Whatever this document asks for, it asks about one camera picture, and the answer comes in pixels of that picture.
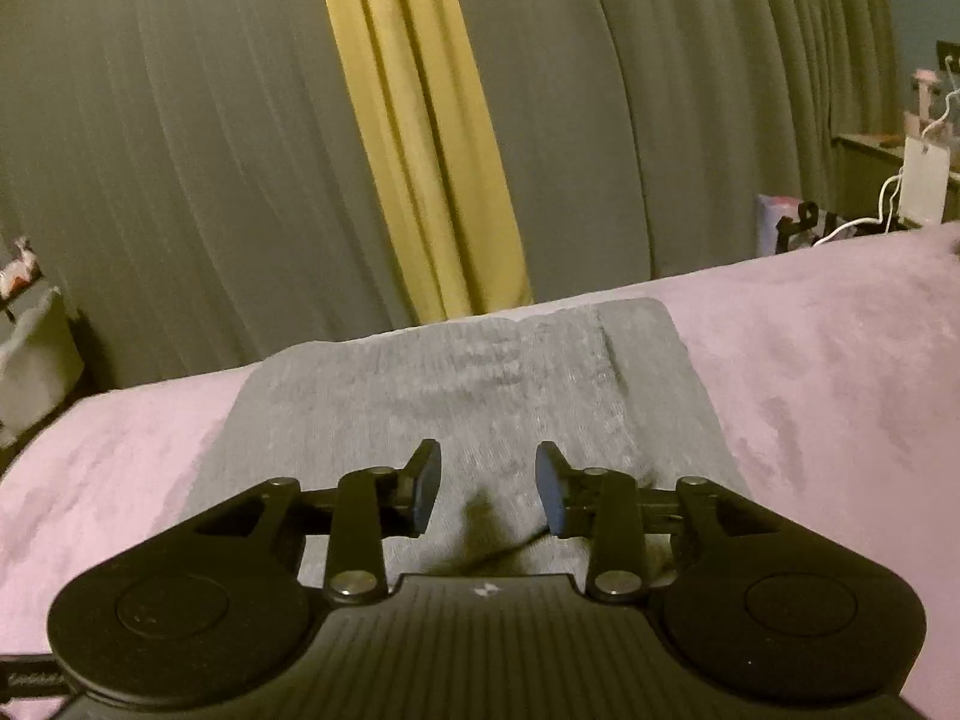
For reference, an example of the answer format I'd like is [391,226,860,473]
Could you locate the grey sweatpants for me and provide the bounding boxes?
[185,299,745,577]

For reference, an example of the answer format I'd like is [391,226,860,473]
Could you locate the pink fleece bed blanket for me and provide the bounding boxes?
[2,224,958,718]

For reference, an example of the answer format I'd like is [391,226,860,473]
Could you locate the grey fabric basket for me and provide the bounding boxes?
[0,288,85,437]

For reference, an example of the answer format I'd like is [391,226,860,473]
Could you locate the purple patterned bag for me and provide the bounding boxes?
[755,195,838,257]

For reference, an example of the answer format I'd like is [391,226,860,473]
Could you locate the dark nightstand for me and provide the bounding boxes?
[828,135,919,238]

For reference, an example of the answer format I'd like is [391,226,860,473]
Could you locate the white tag card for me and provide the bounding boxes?
[900,137,950,226]

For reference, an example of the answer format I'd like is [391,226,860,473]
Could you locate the green curtain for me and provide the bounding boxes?
[2,0,896,385]

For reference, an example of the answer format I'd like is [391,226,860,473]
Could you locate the pink bedside lamp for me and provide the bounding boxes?
[903,68,942,138]

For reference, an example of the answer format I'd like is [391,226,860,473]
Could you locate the yellow curtain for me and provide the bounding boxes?
[325,0,532,323]

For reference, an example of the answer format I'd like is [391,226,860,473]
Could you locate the white charging cable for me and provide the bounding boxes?
[810,50,960,249]

